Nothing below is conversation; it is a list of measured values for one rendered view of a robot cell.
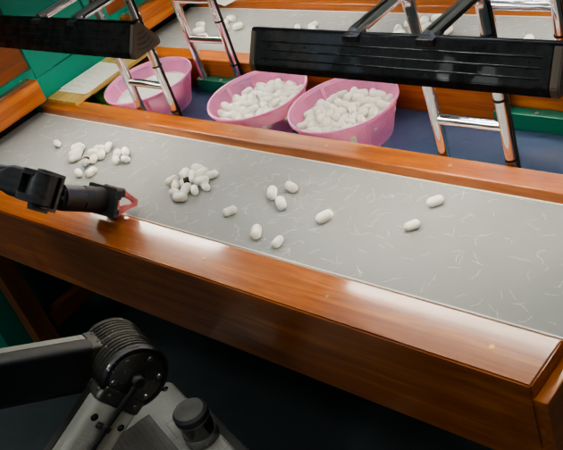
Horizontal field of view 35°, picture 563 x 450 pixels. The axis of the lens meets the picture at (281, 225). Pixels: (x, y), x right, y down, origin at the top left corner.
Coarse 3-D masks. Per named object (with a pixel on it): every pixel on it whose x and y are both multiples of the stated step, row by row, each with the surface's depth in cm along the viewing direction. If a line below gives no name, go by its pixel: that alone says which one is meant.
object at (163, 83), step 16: (64, 0) 215; (96, 0) 205; (112, 0) 208; (128, 0) 211; (48, 16) 213; (80, 16) 202; (96, 16) 224; (160, 64) 221; (128, 80) 234; (144, 80) 230; (160, 80) 223; (176, 112) 228
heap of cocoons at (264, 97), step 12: (264, 84) 232; (276, 84) 229; (288, 84) 228; (240, 96) 229; (252, 96) 227; (264, 96) 227; (276, 96) 225; (288, 96) 224; (228, 108) 226; (240, 108) 224; (252, 108) 222; (264, 108) 220
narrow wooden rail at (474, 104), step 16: (160, 48) 270; (176, 48) 266; (192, 64) 257; (208, 64) 252; (224, 64) 247; (240, 64) 243; (192, 80) 262; (320, 80) 226; (320, 96) 230; (400, 96) 211; (416, 96) 207; (448, 96) 201; (464, 96) 198; (480, 96) 195; (512, 96) 189; (528, 96) 187; (448, 112) 204; (464, 112) 201; (480, 112) 198
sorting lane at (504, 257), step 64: (64, 128) 249; (128, 128) 236; (128, 192) 207; (256, 192) 189; (320, 192) 182; (384, 192) 174; (448, 192) 168; (320, 256) 164; (384, 256) 158; (448, 256) 152; (512, 256) 147; (512, 320) 136
